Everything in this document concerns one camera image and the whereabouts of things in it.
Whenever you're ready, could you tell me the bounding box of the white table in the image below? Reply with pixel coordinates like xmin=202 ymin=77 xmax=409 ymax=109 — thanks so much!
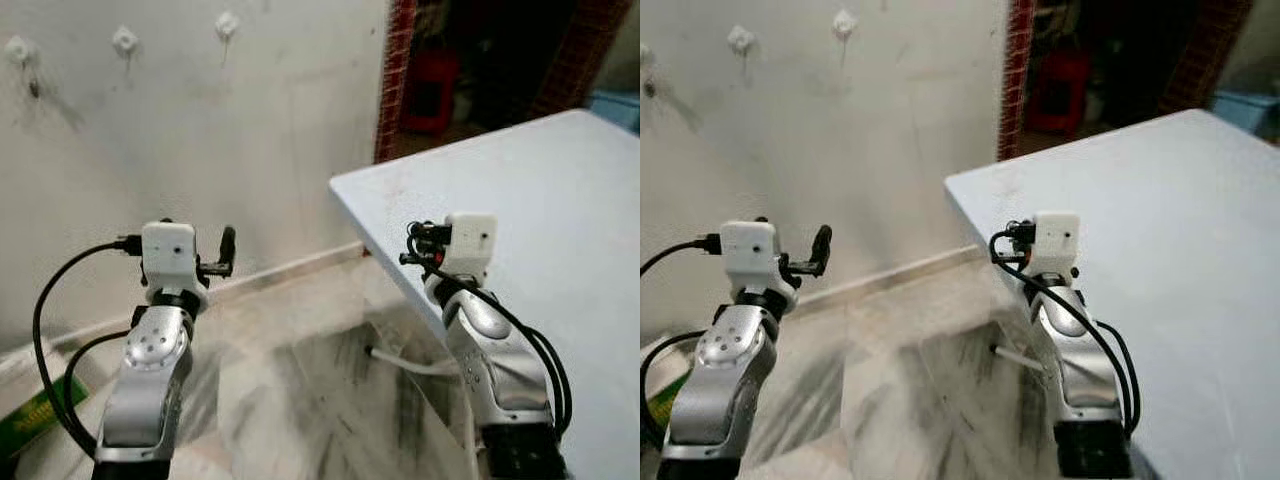
xmin=329 ymin=109 xmax=641 ymax=480
xmin=944 ymin=109 xmax=1280 ymax=480

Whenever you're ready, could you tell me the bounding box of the white table crossbar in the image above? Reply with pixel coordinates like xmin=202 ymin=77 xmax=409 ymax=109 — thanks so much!
xmin=365 ymin=345 xmax=463 ymax=379
xmin=990 ymin=344 xmax=1046 ymax=373

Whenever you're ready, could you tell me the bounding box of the red container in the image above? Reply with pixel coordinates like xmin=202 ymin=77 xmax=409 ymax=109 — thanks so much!
xmin=1030 ymin=50 xmax=1091 ymax=136
xmin=403 ymin=50 xmax=459 ymax=136

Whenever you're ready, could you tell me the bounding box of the narrow red brick pillar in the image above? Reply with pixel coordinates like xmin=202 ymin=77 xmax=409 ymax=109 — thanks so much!
xmin=374 ymin=0 xmax=417 ymax=164
xmin=997 ymin=0 xmax=1039 ymax=163

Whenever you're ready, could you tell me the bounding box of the blue plastic bin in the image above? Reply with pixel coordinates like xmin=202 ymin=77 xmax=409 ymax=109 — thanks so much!
xmin=588 ymin=90 xmax=641 ymax=133
xmin=1210 ymin=90 xmax=1280 ymax=141

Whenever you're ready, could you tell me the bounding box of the wide red brick pillar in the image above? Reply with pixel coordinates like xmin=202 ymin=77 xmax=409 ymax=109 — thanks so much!
xmin=1160 ymin=0 xmax=1256 ymax=113
xmin=530 ymin=0 xmax=633 ymax=119

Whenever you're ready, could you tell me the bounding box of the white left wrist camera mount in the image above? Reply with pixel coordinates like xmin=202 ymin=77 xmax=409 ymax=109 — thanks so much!
xmin=140 ymin=221 xmax=210 ymax=313
xmin=719 ymin=220 xmax=798 ymax=313

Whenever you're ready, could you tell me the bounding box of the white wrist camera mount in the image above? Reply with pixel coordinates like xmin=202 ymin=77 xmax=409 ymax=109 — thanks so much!
xmin=719 ymin=220 xmax=798 ymax=313
xmin=140 ymin=221 xmax=210 ymax=313
xmin=428 ymin=213 xmax=498 ymax=301
xmin=1025 ymin=212 xmax=1081 ymax=291

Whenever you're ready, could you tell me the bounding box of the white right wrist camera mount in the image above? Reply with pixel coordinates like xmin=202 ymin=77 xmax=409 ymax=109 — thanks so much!
xmin=428 ymin=213 xmax=498 ymax=301
xmin=1025 ymin=212 xmax=1081 ymax=291

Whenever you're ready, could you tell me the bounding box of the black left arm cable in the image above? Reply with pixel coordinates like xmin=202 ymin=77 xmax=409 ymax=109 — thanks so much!
xmin=640 ymin=330 xmax=719 ymax=451
xmin=32 ymin=236 xmax=143 ymax=459
xmin=62 ymin=330 xmax=139 ymax=451
xmin=640 ymin=234 xmax=723 ymax=451

